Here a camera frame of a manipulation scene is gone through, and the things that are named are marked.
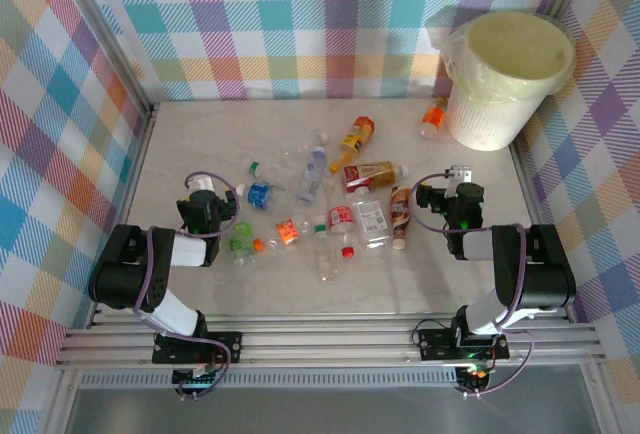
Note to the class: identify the clear bottle blue label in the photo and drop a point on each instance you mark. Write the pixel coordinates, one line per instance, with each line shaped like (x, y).
(260, 195)

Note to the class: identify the brown coffee drink bottle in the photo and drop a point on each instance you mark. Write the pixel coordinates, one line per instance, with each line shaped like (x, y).
(400, 214)

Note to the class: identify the clear bottle green label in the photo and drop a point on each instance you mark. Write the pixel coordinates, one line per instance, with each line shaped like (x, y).
(241, 234)

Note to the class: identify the clear square bottle green cap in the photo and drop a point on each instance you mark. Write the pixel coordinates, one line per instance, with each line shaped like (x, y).
(267, 172)

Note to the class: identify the clear bottle white label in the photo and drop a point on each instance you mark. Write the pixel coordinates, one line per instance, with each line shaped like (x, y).
(372, 221)

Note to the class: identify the brown tea bottle red label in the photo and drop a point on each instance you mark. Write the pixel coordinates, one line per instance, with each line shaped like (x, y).
(370, 176)

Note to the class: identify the clear bottle orange label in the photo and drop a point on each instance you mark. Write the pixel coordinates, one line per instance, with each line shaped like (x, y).
(287, 231)

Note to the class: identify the white ribbed plastic bin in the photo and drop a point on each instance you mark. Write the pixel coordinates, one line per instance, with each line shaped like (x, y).
(480, 124)

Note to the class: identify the small orange NFC bottle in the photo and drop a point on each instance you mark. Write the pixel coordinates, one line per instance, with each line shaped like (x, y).
(433, 116)

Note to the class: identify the bluish clear water bottle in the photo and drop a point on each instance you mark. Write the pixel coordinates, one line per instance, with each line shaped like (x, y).
(311, 174)

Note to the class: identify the clear bottle red label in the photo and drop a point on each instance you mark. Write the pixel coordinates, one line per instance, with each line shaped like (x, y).
(340, 218)

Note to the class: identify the crushed clear bottle white cap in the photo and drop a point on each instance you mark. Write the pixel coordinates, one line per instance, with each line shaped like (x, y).
(305, 145)

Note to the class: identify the orange juice bottle yellow cap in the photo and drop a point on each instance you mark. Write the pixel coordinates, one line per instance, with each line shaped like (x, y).
(354, 138)

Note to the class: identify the clear bottle green neck band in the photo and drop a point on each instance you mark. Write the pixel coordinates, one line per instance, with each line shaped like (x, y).
(326, 259)

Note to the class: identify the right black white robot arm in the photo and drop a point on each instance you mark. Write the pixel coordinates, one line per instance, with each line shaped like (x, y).
(540, 264)

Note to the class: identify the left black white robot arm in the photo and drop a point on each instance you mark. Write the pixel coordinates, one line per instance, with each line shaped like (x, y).
(130, 274)

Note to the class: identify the translucent yellowish bin liner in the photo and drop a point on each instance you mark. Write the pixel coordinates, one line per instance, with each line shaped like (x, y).
(500, 86)

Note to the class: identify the left controller circuit board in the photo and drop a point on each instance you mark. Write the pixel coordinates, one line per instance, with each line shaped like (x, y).
(192, 379)

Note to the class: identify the controller circuit board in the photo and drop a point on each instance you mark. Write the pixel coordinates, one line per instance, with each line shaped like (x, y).
(192, 379)
(475, 376)

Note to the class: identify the right controller circuit board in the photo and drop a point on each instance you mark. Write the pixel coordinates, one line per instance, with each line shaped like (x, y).
(475, 376)

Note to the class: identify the grey metal base panel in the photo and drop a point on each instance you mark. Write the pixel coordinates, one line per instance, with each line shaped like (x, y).
(325, 414)

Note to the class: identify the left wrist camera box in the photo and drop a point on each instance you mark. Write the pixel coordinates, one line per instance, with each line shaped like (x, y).
(204, 184)

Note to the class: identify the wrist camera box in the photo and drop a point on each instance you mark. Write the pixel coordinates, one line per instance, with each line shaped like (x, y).
(460, 174)
(204, 184)

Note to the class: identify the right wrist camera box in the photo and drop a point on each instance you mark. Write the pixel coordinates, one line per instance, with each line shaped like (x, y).
(460, 174)

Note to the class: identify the right aluminium side rail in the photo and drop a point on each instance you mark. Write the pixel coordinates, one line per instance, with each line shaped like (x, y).
(527, 184)

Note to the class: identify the aluminium side rail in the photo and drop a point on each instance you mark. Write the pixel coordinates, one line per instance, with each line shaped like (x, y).
(527, 184)
(138, 154)

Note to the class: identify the left aluminium side rail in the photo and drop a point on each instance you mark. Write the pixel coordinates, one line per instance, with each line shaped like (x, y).
(138, 154)

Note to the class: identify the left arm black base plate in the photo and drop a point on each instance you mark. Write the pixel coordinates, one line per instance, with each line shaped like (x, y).
(225, 344)

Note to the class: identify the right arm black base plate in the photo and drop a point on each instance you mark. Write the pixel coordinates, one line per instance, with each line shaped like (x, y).
(435, 346)

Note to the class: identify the aluminium front frame rail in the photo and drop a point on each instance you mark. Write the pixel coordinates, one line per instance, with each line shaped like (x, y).
(325, 344)

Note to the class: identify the left aluminium corner post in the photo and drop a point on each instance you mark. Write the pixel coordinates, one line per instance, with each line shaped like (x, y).
(108, 36)

